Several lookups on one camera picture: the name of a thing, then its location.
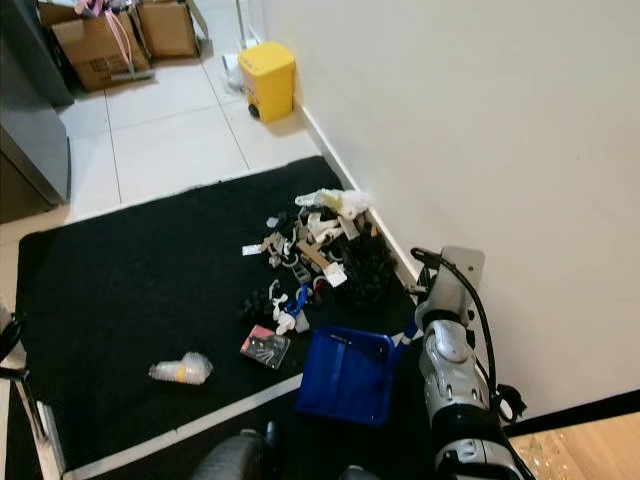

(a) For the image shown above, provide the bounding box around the crushed clear plastic bottle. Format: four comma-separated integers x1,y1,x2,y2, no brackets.
148,352,213,387

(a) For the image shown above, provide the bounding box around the blue strap scrap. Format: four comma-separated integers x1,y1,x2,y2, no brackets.
285,284,313,321

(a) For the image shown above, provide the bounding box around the white plastic bag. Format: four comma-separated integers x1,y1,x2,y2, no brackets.
295,189,373,221

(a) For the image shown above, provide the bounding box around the blue plastic dustpan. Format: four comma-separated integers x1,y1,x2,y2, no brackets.
296,322,421,426

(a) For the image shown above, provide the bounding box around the grey robot right leg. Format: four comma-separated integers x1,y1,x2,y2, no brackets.
335,462,391,480

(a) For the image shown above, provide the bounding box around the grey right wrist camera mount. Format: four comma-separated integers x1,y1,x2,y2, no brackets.
430,246,486,321

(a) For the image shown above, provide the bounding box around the plain brown cardboard box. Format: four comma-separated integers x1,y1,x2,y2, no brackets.
138,0,201,61

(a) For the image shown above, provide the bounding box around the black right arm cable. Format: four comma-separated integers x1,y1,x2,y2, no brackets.
408,248,529,426

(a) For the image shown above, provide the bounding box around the clear plastic packaging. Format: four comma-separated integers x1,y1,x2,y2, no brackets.
510,430,606,480

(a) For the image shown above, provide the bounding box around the yellow trash bin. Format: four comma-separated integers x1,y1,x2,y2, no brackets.
238,41,298,125

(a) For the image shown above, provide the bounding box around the grey refrigerator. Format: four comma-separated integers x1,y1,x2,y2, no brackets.
0,0,77,226

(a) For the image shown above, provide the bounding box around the black and white hand broom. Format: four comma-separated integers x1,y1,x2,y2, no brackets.
20,372,69,479

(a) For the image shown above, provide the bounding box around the cardboard box with pink ribbon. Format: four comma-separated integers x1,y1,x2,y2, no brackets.
50,5,156,93

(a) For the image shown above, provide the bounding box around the white tape strip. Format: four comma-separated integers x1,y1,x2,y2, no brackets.
60,372,306,480

